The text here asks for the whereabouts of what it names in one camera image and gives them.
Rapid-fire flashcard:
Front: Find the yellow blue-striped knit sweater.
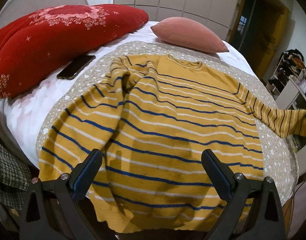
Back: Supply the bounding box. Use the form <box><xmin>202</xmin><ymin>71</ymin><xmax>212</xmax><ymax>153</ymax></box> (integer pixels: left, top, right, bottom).
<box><xmin>39</xmin><ymin>55</ymin><xmax>306</xmax><ymax>233</ymax></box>

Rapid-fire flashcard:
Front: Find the checkered grey cloth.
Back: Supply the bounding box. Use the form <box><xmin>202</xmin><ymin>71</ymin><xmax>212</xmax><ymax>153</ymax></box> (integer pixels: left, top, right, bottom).
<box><xmin>0</xmin><ymin>144</ymin><xmax>31</xmax><ymax>210</ymax></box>

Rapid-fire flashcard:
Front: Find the beige heart-dotted quilt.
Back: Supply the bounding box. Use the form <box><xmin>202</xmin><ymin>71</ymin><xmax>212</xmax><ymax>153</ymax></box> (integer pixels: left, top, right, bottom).
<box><xmin>36</xmin><ymin>41</ymin><xmax>299</xmax><ymax>204</ymax></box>

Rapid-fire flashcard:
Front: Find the black smartphone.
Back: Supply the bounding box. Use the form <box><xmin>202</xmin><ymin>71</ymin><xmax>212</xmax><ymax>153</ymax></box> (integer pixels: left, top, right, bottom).
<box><xmin>56</xmin><ymin>55</ymin><xmax>96</xmax><ymax>80</ymax></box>

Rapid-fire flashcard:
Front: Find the red floral long pillow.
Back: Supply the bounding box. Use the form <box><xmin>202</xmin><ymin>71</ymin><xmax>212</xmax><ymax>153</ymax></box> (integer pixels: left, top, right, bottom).
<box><xmin>0</xmin><ymin>4</ymin><xmax>149</xmax><ymax>99</ymax></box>

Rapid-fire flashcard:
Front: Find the dark wooden doorway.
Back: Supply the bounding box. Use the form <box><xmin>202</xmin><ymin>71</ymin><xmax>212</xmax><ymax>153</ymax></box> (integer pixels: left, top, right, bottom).
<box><xmin>229</xmin><ymin>0</ymin><xmax>289</xmax><ymax>79</ymax></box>

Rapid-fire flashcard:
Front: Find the pink square cushion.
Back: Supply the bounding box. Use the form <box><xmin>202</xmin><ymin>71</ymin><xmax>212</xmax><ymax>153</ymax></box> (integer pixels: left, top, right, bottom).
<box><xmin>151</xmin><ymin>17</ymin><xmax>229</xmax><ymax>53</ymax></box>

